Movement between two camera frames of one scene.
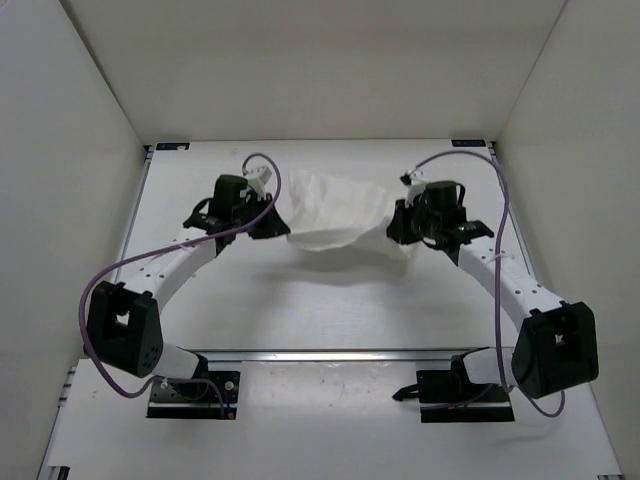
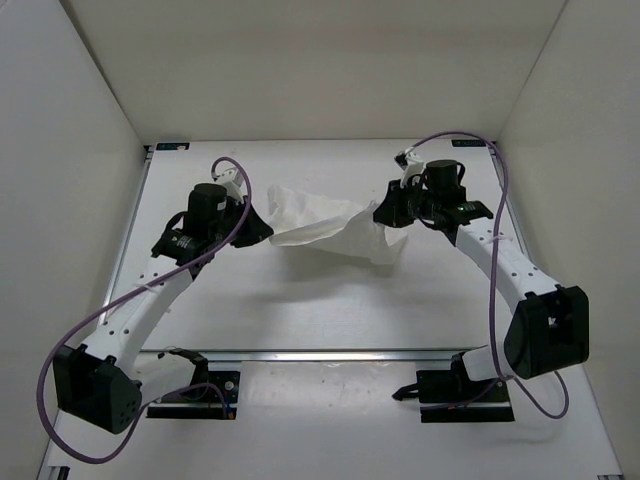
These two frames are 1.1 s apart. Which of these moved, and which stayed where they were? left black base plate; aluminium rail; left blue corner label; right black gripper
Moved: right black gripper
Stayed: left blue corner label; aluminium rail; left black base plate
